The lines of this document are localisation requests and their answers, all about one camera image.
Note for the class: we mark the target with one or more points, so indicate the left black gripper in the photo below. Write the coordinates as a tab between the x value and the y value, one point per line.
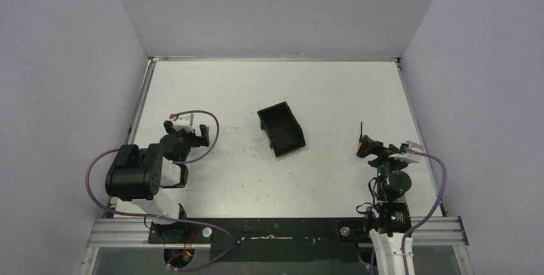
186	133

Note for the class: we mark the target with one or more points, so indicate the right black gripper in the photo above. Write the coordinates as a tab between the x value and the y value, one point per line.
370	147

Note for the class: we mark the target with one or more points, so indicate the orange handled screwdriver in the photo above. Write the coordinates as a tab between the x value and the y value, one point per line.
363	144

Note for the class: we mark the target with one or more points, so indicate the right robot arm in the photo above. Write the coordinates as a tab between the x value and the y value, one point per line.
388	214

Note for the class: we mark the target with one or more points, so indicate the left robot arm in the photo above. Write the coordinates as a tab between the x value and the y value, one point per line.
141	177

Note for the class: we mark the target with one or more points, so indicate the black plastic bin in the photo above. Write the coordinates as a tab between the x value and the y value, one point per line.
282	129

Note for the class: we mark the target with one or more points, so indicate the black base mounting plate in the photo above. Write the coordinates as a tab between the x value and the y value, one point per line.
345	239

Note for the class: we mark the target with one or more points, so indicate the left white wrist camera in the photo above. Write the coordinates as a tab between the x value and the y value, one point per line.
183	120

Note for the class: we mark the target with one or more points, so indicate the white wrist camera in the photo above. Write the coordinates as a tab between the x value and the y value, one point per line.
408	152
183	120

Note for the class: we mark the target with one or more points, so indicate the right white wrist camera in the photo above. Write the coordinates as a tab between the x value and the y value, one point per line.
408	152

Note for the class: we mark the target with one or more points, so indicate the aluminium front rail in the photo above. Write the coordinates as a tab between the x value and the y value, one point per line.
131	232

